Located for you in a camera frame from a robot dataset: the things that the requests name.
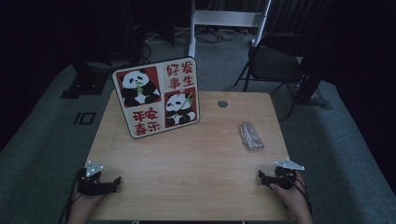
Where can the grey cloth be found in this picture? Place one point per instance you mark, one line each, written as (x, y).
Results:
(251, 136)

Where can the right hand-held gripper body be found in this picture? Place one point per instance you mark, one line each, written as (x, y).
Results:
(285, 179)

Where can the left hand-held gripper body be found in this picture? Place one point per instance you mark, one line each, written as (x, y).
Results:
(90, 185)

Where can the square panda picture board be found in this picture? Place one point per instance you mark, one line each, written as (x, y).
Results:
(155, 99)

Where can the black stand with metal foot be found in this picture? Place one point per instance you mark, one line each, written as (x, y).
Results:
(311, 87)

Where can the black folding chair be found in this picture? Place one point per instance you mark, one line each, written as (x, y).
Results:
(274, 67)

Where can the person's left hand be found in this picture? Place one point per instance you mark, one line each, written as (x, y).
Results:
(84, 207)

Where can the person's right hand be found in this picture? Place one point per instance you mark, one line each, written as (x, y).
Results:
(295, 199)

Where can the white metal desk frame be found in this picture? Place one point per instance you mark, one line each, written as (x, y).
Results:
(224, 18)

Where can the black stand with flat base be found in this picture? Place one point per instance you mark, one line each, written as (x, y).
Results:
(85, 82)

